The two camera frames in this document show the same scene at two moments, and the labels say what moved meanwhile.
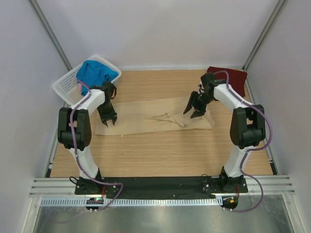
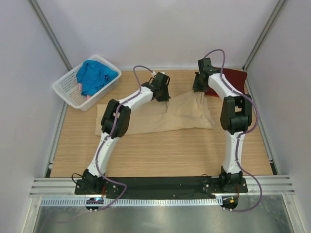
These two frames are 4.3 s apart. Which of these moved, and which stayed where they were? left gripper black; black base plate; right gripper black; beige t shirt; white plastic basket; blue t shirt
Moved: left gripper black; right gripper black
Stayed: beige t shirt; blue t shirt; black base plate; white plastic basket
